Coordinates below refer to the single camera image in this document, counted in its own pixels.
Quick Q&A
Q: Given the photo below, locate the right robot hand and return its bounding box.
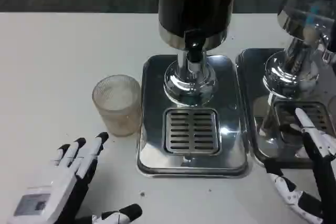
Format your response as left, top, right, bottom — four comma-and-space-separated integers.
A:
264, 108, 336, 224

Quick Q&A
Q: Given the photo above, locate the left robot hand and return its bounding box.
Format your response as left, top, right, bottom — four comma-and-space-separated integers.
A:
6, 132, 143, 224

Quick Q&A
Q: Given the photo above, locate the clear ribbed glass cup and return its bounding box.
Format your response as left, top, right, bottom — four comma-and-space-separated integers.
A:
91, 74, 142, 137

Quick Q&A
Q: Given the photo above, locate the slotted steel drip grid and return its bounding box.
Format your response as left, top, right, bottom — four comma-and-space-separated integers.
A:
272, 100, 332, 133
163, 108, 222, 155

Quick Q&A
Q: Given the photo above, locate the steel drip tray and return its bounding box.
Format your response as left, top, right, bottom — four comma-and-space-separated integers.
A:
235, 48, 336, 170
136, 55, 249, 179

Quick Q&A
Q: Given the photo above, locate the drink dispenser with clear tank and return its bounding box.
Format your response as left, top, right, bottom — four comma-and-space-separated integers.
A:
262, 0, 336, 99

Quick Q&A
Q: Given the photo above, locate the steel dispenser tap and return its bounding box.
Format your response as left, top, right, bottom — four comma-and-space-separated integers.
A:
318, 34, 336, 64

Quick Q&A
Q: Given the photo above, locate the black dispenser tap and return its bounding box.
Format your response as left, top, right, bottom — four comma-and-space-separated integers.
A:
183, 30, 207, 72

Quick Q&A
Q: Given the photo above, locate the drink dispenser with dark tank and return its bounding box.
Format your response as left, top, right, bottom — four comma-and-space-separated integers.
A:
157, 0, 239, 107

